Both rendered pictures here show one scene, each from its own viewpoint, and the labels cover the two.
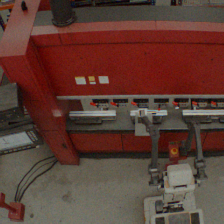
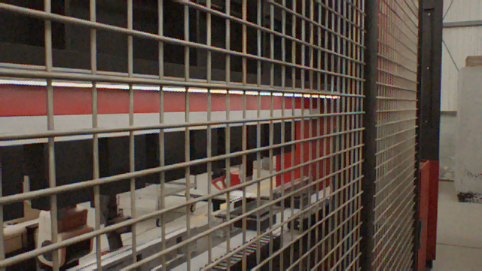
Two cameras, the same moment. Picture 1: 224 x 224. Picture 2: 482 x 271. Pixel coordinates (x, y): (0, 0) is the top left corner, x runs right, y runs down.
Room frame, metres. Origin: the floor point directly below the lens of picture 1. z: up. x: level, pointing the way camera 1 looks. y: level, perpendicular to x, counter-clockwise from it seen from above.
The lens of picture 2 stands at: (2.29, -2.11, 1.41)
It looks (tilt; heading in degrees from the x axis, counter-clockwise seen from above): 4 degrees down; 110
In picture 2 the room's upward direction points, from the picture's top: straight up
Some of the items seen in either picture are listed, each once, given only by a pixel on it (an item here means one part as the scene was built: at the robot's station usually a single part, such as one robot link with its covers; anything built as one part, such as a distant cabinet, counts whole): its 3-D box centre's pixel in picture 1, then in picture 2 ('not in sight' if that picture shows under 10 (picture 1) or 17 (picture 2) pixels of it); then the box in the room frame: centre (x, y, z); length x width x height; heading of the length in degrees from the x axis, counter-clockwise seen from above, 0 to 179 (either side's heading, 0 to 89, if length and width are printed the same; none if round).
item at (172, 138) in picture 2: (199, 99); (162, 155); (1.57, -0.87, 1.24); 0.15 x 0.09 x 0.17; 80
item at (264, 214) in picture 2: not in sight; (236, 215); (1.77, -0.68, 1.01); 0.26 x 0.12 x 0.05; 170
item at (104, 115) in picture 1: (93, 115); (292, 190); (1.77, 0.24, 0.92); 0.50 x 0.06 x 0.10; 80
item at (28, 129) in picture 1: (16, 136); not in sight; (1.39, 0.95, 1.42); 0.45 x 0.12 x 0.36; 95
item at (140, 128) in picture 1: (143, 123); (218, 193); (1.53, -0.27, 1.00); 0.26 x 0.18 x 0.01; 170
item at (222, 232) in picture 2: (149, 115); (239, 214); (1.66, -0.35, 0.92); 0.39 x 0.06 x 0.10; 80
